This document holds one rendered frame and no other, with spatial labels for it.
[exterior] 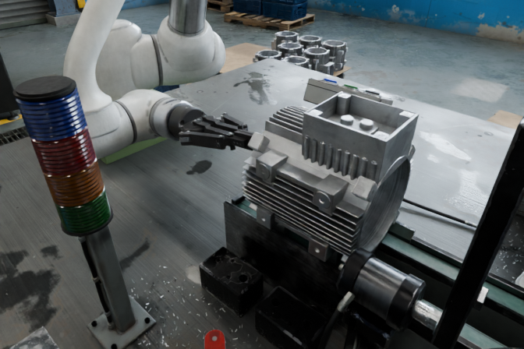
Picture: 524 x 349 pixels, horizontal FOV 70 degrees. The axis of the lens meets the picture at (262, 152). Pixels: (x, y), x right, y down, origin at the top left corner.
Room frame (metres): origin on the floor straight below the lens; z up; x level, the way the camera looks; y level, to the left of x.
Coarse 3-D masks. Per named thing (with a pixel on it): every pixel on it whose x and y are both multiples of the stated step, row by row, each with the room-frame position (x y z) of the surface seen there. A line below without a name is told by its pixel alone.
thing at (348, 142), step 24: (336, 96) 0.52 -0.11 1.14; (312, 120) 0.45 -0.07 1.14; (336, 120) 0.50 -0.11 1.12; (360, 120) 0.50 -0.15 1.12; (384, 120) 0.48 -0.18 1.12; (408, 120) 0.44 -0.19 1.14; (312, 144) 0.44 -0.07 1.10; (336, 144) 0.42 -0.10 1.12; (360, 144) 0.40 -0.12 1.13; (384, 144) 0.38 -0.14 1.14; (408, 144) 0.45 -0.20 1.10; (336, 168) 0.42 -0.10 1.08; (360, 168) 0.40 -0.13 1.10; (384, 168) 0.39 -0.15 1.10
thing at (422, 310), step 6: (420, 306) 0.25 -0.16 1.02; (426, 306) 0.25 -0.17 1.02; (414, 312) 0.24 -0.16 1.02; (420, 312) 0.24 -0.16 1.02; (426, 312) 0.24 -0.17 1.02; (432, 312) 0.24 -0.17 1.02; (414, 318) 0.24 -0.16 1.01; (420, 318) 0.24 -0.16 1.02; (426, 318) 0.24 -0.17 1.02; (438, 318) 0.23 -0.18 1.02; (426, 324) 0.23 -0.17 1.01; (432, 324) 0.23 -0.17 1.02
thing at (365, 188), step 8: (256, 136) 0.49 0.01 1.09; (264, 136) 0.49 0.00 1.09; (248, 144) 0.49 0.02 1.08; (256, 144) 0.48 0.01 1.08; (264, 144) 0.49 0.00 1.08; (360, 176) 0.39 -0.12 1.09; (360, 184) 0.38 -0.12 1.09; (368, 184) 0.37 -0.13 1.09; (376, 184) 0.38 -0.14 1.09; (352, 192) 0.37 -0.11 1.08; (360, 192) 0.37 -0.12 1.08; (368, 192) 0.37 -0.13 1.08; (368, 200) 0.37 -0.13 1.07; (256, 208) 0.48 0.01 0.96; (344, 256) 0.38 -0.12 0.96
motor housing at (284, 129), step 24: (288, 120) 0.51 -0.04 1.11; (288, 144) 0.48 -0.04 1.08; (288, 168) 0.44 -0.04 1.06; (312, 168) 0.44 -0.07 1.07; (408, 168) 0.47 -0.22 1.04; (264, 192) 0.45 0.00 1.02; (288, 192) 0.43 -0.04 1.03; (312, 192) 0.40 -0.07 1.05; (384, 192) 0.49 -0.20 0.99; (288, 216) 0.42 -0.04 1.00; (312, 216) 0.40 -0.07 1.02; (336, 216) 0.38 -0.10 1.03; (360, 216) 0.36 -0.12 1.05; (384, 216) 0.46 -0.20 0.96; (336, 240) 0.37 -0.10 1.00; (360, 240) 0.43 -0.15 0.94
